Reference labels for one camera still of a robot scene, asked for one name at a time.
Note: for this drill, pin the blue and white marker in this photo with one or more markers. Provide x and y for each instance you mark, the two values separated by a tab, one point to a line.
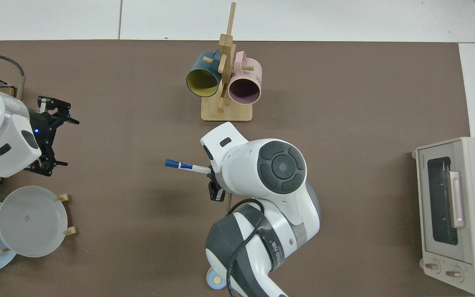
186	166

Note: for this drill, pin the grey plate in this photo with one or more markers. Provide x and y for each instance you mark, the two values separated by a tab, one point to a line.
31	222

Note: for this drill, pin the wooden plate rack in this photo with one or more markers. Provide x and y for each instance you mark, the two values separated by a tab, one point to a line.
70	231

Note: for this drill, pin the wooden cup stand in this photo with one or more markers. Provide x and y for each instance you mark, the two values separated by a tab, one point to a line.
227	113

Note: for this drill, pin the small blue round thing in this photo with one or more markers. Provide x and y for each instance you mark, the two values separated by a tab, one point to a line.
215	281

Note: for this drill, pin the pink cup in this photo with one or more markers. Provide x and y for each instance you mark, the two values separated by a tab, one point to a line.
245	78

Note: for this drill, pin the teal cup, yellow inside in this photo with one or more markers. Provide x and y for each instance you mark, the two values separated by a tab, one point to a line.
198	68

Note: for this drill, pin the brown table cloth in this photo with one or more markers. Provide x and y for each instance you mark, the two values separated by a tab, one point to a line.
344	123

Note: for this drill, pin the pale toaster oven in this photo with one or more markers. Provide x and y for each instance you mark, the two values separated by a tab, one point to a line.
468	214

